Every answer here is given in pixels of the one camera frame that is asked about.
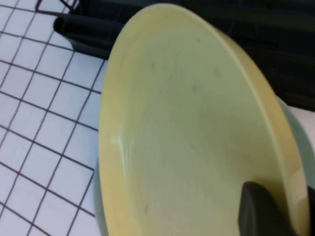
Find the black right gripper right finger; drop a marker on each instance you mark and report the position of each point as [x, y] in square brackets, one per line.
[312, 214]

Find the yellow plate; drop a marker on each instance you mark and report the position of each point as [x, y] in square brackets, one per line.
[184, 123]

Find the pale green plate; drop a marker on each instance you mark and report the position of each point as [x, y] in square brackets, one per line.
[300, 147]

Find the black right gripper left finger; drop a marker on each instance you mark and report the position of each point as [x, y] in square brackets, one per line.
[261, 214]

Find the white black-grid tablecloth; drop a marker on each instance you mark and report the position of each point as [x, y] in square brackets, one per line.
[37, 123]

